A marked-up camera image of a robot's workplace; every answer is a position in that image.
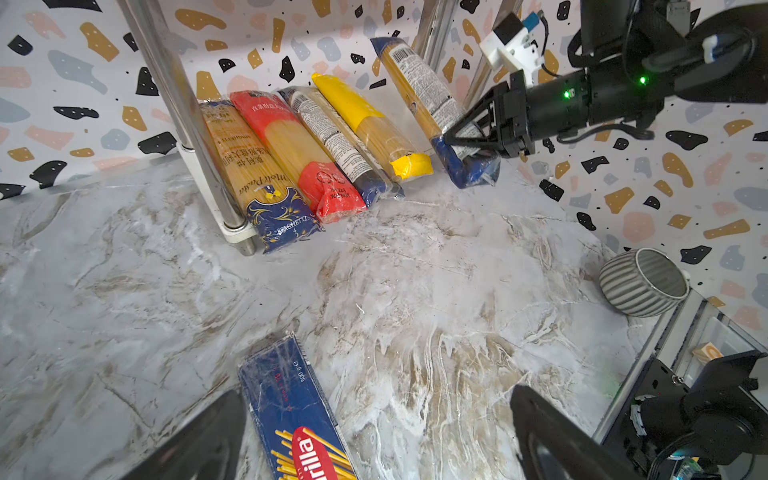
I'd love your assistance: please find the grey ribbed cup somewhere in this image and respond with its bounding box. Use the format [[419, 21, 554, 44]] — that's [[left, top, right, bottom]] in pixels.
[[598, 248, 691, 318]]

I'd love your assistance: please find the red spaghetti packet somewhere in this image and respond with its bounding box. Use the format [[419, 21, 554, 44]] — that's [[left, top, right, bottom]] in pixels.
[[229, 91, 367, 224]]

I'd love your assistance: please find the dark blue spaghetti packet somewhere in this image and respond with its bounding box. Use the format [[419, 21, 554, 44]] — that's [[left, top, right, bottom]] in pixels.
[[238, 335, 357, 479]]

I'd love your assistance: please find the small orange tag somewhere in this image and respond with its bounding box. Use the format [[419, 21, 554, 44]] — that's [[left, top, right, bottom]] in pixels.
[[692, 342, 724, 365]]

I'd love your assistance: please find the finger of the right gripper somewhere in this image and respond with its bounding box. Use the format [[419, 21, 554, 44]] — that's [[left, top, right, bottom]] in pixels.
[[442, 84, 504, 158]]

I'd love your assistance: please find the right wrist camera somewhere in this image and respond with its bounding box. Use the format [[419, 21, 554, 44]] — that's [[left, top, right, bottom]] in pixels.
[[479, 13, 544, 87]]

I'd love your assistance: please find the yellow blue spaghetti packet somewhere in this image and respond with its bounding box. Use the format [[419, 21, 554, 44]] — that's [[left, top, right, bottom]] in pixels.
[[200, 100, 322, 253]]

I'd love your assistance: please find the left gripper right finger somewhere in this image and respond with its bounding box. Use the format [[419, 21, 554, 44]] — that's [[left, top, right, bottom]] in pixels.
[[510, 385, 639, 480]]

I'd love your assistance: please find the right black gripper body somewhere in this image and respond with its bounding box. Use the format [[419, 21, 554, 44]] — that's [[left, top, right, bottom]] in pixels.
[[488, 60, 672, 157]]

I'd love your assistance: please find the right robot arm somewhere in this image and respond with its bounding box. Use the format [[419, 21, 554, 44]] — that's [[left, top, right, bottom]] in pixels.
[[444, 1, 767, 156]]

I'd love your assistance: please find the blue clear labelled spaghetti packet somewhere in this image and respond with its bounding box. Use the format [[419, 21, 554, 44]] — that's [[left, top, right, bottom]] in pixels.
[[371, 37, 501, 189]]

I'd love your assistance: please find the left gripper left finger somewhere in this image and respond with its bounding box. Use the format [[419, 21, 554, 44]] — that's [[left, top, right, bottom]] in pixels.
[[124, 389, 246, 479]]

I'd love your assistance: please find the white two-tier shelf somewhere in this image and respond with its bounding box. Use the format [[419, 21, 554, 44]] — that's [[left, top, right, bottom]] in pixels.
[[116, 0, 523, 258]]

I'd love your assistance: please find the clear yellow spaghetti packet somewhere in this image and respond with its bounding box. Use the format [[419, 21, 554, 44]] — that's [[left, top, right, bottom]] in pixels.
[[312, 73, 434, 183]]

